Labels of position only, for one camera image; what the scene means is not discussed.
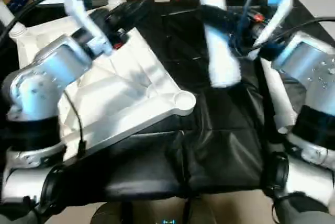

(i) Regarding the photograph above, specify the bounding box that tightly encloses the white plastic table top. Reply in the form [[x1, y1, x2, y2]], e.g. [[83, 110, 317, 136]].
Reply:
[[9, 16, 197, 162]]

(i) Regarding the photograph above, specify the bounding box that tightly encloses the white flat board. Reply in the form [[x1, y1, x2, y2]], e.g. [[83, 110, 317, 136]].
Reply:
[[294, 0, 335, 41]]

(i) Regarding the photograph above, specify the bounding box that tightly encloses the black mat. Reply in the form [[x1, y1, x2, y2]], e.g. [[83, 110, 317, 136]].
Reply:
[[0, 0, 335, 201]]

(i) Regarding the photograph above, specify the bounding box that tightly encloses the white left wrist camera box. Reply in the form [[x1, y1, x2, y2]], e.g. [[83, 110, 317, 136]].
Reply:
[[58, 0, 114, 57]]

